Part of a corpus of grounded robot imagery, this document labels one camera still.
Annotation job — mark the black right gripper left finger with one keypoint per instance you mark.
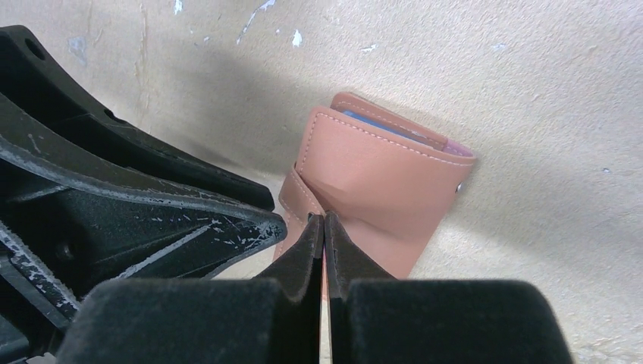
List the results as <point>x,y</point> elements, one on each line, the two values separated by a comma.
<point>271,318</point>

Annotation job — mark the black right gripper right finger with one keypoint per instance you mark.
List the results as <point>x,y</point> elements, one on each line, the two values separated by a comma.
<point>376,318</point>

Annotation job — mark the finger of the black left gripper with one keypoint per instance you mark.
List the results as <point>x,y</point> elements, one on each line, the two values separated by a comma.
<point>71,220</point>
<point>37,84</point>

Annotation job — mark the pink leather card holder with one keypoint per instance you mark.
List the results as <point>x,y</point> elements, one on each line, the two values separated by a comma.
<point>389,180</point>

